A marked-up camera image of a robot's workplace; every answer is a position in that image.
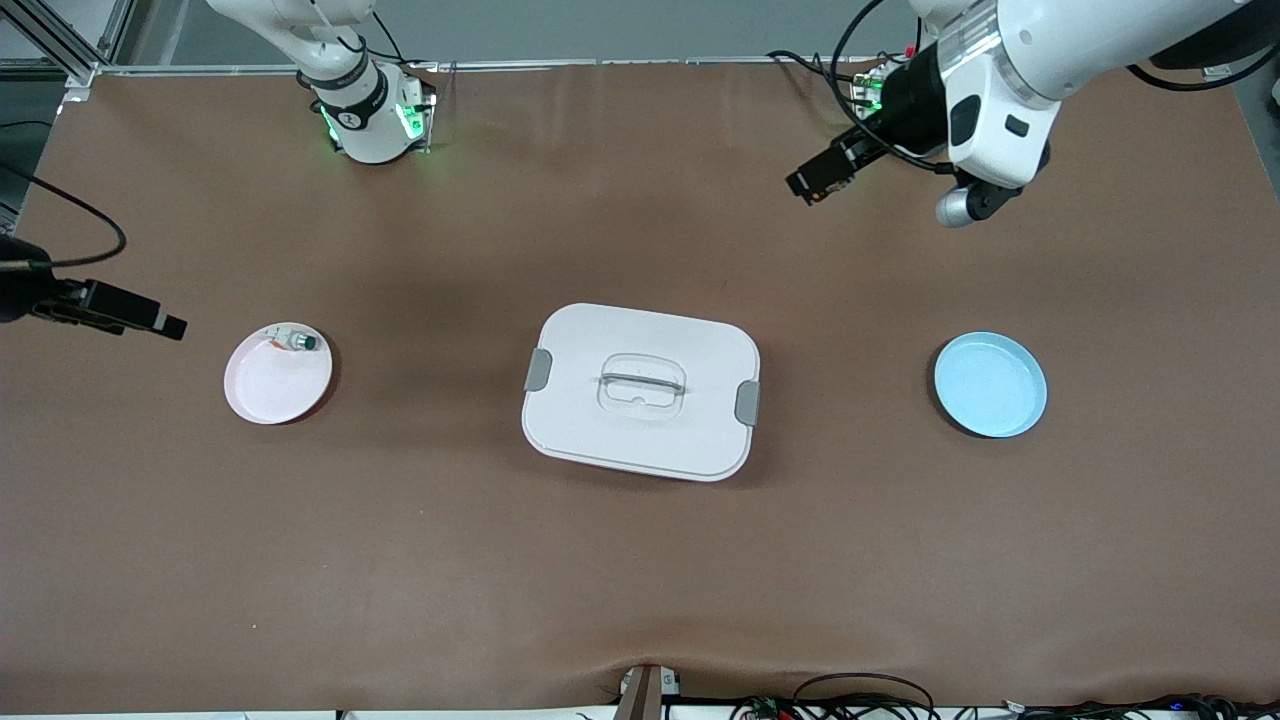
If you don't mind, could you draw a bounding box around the black looped cable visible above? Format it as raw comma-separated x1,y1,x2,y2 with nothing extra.
793,673,936,720

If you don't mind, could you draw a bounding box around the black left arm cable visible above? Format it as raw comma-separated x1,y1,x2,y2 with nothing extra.
830,0,1280,176

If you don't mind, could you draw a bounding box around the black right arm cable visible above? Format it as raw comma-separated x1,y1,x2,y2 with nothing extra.
0,160,128,271

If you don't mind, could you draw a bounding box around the tangled cable bundle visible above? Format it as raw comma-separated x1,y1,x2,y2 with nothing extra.
730,695,1280,720

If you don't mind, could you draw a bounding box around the black right base cable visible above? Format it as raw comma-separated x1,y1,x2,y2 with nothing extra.
340,10,441,71

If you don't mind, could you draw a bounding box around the aluminium frame with diagonal brace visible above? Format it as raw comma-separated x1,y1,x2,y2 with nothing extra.
0,0,136,86

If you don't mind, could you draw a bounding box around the pink round plate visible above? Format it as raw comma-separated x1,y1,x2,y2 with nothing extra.
223,321,334,426

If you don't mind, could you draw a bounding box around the silver table edge rail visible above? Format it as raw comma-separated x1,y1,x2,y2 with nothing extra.
95,55,921,76

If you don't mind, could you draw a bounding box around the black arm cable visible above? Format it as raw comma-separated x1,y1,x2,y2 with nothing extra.
0,160,128,271
830,0,1280,176

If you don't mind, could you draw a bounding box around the black base cable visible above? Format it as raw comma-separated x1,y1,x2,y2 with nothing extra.
767,48,871,106
340,10,441,71

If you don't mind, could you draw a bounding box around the black left base cable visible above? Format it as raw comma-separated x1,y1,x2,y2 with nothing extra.
767,48,871,106

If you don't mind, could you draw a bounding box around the white lidded container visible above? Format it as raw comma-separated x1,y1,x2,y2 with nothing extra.
521,302,762,483

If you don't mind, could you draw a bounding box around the light blue round plate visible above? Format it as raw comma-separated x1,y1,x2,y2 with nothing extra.
933,331,1048,439

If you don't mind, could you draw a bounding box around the brown camera mount post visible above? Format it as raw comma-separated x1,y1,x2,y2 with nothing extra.
613,663,683,720

